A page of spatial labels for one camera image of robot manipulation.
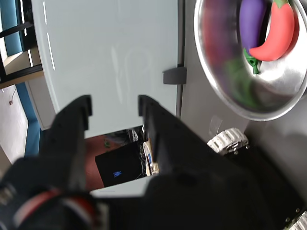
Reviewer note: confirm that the red toy chilli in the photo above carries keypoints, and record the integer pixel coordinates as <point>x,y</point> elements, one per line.
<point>280,31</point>

